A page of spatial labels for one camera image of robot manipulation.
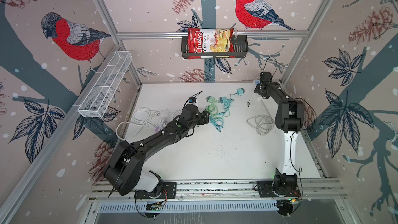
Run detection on green teal cable tangle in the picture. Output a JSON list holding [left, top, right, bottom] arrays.
[[205, 92, 238, 132]]

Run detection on purple power strip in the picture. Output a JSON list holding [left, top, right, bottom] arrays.
[[155, 124, 164, 132]]

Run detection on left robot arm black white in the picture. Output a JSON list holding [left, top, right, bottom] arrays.
[[103, 103, 209, 196]]

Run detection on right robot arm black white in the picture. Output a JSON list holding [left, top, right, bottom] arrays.
[[254, 72, 304, 196]]

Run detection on red cassava chips bag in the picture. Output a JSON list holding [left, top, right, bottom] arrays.
[[188, 28, 234, 54]]

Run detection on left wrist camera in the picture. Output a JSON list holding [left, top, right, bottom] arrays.
[[188, 96, 197, 104]]

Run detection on black wall basket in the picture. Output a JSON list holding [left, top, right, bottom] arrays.
[[181, 36, 248, 59]]

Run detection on purple strip white cable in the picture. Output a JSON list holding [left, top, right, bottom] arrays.
[[115, 107, 170, 141]]

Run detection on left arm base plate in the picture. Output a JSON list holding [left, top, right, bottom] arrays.
[[134, 181, 177, 200]]

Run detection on white wire mesh shelf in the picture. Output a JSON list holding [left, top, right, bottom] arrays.
[[78, 51, 132, 118]]

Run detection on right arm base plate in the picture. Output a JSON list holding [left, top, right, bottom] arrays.
[[254, 180, 301, 198]]

